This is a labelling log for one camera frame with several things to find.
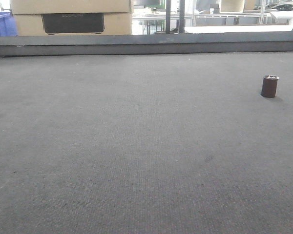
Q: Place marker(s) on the dark brown cylindrical capacitor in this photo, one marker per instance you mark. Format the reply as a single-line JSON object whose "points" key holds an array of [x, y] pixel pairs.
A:
{"points": [[269, 86]]}

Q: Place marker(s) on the white background table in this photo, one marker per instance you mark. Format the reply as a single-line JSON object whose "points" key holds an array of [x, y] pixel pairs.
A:
{"points": [[238, 28]]}

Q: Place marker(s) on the lower cardboard box black label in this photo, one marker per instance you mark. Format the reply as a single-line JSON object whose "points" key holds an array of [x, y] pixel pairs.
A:
{"points": [[73, 24]]}

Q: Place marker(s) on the beige open box background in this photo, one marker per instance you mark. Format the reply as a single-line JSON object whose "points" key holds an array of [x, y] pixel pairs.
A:
{"points": [[231, 6]]}

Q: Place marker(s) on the upper cardboard box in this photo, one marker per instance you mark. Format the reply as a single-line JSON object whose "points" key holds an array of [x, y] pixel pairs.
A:
{"points": [[69, 6]]}

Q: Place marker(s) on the blue plastic crate background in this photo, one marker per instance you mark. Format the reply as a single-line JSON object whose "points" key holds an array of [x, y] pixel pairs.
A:
{"points": [[7, 24]]}

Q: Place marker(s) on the dark grey table edge rail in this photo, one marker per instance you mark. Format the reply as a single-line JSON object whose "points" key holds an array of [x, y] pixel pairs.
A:
{"points": [[19, 46]]}

